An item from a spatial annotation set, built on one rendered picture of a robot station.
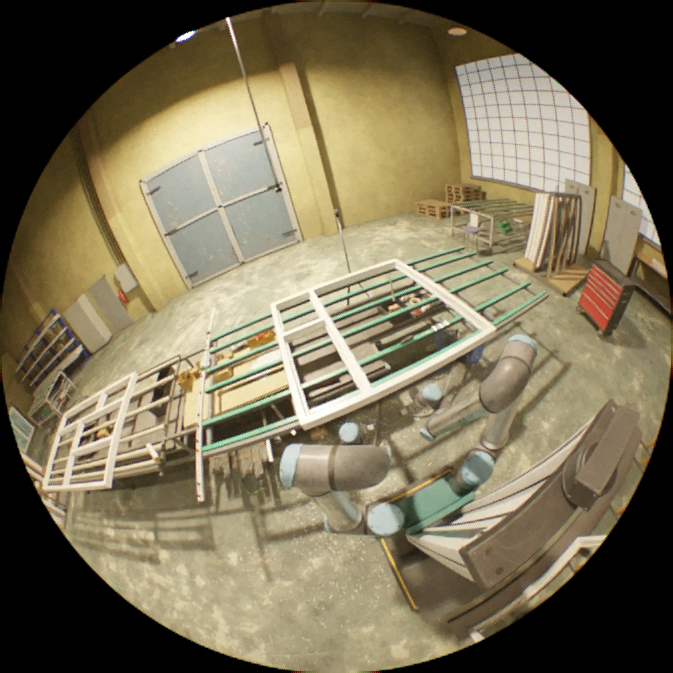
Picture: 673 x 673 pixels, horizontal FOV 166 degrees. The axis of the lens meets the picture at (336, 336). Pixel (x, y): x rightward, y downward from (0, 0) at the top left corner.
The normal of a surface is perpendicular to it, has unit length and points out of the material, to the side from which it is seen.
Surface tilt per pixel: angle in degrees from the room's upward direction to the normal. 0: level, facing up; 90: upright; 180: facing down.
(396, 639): 0
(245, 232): 90
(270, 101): 90
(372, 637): 0
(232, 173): 90
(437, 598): 0
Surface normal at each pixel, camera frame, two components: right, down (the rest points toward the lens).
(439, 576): -0.22, -0.73
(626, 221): -0.92, 0.37
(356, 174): 0.33, 0.58
